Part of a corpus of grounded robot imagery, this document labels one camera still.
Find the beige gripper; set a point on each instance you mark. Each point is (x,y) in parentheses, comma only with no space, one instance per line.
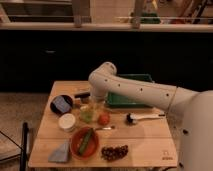
(97,107)

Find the yellow banana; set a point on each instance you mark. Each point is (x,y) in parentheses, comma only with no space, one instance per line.
(85,108)

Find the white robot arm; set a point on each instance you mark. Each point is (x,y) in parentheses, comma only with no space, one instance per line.
(196,142)

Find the red tomato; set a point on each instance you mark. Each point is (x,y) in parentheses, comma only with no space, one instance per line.
(103,119)

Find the green plastic tray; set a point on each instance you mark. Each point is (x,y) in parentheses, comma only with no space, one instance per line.
(118,101)

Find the green cucumber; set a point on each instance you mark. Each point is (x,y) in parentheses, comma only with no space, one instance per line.
(85,141)

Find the black bowl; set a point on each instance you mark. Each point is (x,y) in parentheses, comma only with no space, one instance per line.
(67,98)

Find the white round container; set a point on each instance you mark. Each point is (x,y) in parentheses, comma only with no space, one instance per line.
(67,122)

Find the blue sponge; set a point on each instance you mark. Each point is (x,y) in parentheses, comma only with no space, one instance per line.
(61,105)

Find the orange bowl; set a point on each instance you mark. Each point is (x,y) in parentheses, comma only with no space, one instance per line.
(76,141)

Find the bunch of dark grapes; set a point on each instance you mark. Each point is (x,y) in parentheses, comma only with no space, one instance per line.
(114,153)

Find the grey folded cloth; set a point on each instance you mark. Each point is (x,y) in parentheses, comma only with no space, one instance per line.
(60,154)

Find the black handled brush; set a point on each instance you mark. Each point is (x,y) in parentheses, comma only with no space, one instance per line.
(83,95)

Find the white handled dish brush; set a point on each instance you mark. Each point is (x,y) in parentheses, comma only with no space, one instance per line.
(134,118)

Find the black chair frame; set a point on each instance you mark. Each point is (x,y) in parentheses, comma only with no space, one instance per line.
(24,142)

